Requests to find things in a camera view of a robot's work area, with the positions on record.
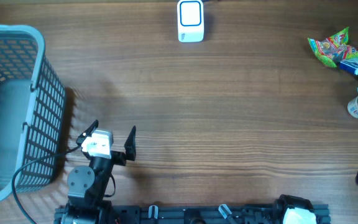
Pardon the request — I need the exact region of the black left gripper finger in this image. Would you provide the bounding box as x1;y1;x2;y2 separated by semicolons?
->
76;119;99;145
124;126;136;161

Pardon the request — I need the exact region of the Haribo gummy candy bag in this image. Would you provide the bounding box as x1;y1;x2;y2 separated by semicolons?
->
308;27;358;68

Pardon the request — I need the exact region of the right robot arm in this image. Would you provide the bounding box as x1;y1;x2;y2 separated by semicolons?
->
270;172;358;224

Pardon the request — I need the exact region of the grey plastic shopping basket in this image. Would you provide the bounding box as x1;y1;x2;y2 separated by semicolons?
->
0;25;66;202

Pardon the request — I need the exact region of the black left camera cable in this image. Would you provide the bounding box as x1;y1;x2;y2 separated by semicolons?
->
11;144;83;224

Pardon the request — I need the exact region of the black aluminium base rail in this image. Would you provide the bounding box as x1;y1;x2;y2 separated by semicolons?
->
53;204;331;224

